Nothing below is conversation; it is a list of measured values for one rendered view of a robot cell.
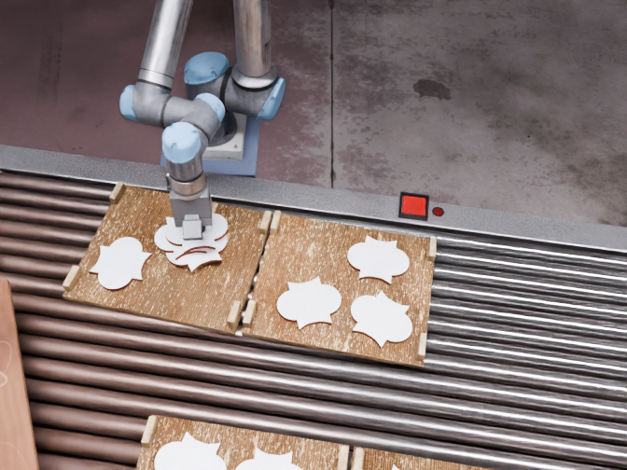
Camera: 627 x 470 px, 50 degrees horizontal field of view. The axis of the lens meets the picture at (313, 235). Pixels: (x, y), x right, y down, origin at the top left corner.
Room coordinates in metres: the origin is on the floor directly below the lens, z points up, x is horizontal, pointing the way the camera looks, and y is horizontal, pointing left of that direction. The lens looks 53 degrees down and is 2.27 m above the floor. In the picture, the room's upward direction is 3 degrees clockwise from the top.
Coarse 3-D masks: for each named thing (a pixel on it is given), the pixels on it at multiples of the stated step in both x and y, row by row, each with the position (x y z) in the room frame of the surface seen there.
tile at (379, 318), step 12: (360, 300) 0.80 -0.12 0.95; (372, 300) 0.80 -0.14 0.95; (384, 300) 0.81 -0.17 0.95; (360, 312) 0.77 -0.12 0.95; (372, 312) 0.77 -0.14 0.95; (384, 312) 0.77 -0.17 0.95; (396, 312) 0.78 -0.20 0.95; (360, 324) 0.74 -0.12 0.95; (372, 324) 0.74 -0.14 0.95; (384, 324) 0.75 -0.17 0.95; (396, 324) 0.75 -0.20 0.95; (408, 324) 0.75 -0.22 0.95; (372, 336) 0.71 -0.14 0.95; (384, 336) 0.71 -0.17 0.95; (396, 336) 0.72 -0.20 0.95; (408, 336) 0.72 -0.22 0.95
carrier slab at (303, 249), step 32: (288, 224) 1.02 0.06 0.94; (320, 224) 1.03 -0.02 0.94; (288, 256) 0.92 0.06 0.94; (320, 256) 0.93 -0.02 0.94; (416, 256) 0.94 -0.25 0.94; (256, 288) 0.83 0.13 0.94; (352, 288) 0.84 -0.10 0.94; (384, 288) 0.85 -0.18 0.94; (416, 288) 0.85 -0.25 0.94; (256, 320) 0.74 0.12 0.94; (352, 320) 0.76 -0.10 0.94; (416, 320) 0.77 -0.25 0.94; (352, 352) 0.67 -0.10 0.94; (384, 352) 0.68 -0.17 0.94
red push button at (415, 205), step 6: (408, 198) 1.14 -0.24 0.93; (414, 198) 1.14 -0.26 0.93; (420, 198) 1.14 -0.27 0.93; (402, 204) 1.11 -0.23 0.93; (408, 204) 1.11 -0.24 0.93; (414, 204) 1.11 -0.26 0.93; (420, 204) 1.12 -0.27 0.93; (402, 210) 1.09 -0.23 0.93; (408, 210) 1.09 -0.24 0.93; (414, 210) 1.10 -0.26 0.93; (420, 210) 1.10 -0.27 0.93
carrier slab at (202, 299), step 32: (128, 192) 1.09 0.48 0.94; (160, 192) 1.10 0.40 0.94; (128, 224) 0.99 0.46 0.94; (160, 224) 1.00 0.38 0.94; (256, 224) 1.02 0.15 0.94; (96, 256) 0.89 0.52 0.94; (160, 256) 0.90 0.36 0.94; (224, 256) 0.91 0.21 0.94; (256, 256) 0.92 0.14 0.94; (96, 288) 0.80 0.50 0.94; (128, 288) 0.81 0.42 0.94; (160, 288) 0.81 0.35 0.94; (192, 288) 0.82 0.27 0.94; (224, 288) 0.82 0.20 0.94; (192, 320) 0.73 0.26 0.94; (224, 320) 0.74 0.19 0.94
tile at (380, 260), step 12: (372, 240) 0.98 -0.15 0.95; (348, 252) 0.94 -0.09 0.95; (360, 252) 0.94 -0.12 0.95; (372, 252) 0.94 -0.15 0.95; (384, 252) 0.94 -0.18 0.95; (396, 252) 0.95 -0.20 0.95; (360, 264) 0.90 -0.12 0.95; (372, 264) 0.91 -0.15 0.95; (384, 264) 0.91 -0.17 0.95; (396, 264) 0.91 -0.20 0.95; (408, 264) 0.91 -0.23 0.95; (360, 276) 0.87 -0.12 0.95; (372, 276) 0.87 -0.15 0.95; (384, 276) 0.87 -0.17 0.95; (396, 276) 0.88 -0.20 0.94
